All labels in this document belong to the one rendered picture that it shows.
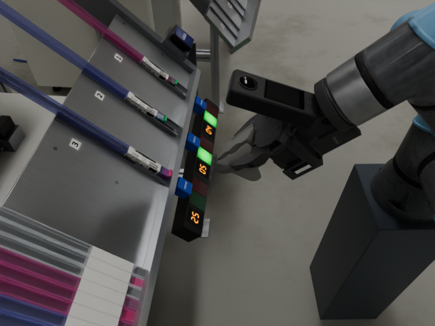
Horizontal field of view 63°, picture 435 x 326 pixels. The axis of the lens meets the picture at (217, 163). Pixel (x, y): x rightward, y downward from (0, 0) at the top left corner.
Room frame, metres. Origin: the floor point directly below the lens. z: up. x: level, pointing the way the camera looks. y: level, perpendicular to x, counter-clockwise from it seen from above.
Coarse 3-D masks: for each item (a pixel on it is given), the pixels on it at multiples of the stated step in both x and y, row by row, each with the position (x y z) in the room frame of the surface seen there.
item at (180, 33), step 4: (176, 28) 0.70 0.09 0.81; (180, 28) 0.71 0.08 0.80; (176, 32) 0.69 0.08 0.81; (180, 32) 0.70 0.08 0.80; (184, 32) 0.71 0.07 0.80; (180, 36) 0.69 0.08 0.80; (184, 36) 0.70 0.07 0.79; (188, 36) 0.71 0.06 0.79; (184, 40) 0.68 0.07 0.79; (188, 40) 0.70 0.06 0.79; (192, 40) 0.71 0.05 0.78; (188, 44) 0.68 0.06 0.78
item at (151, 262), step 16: (192, 80) 0.63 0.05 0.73; (192, 96) 0.57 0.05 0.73; (176, 144) 0.44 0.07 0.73; (176, 160) 0.40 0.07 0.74; (176, 176) 0.37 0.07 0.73; (160, 208) 0.31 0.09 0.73; (160, 224) 0.27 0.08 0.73; (160, 240) 0.25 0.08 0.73; (160, 256) 0.23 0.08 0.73; (144, 288) 0.18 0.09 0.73; (144, 304) 0.16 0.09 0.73; (144, 320) 0.14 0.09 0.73
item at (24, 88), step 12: (0, 72) 0.39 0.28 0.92; (12, 84) 0.38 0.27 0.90; (24, 84) 0.39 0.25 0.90; (36, 96) 0.38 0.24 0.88; (48, 96) 0.39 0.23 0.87; (48, 108) 0.38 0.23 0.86; (60, 108) 0.38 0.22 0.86; (72, 120) 0.38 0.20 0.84; (84, 120) 0.38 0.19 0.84; (96, 132) 0.38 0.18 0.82; (108, 144) 0.37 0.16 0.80; (120, 144) 0.38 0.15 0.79
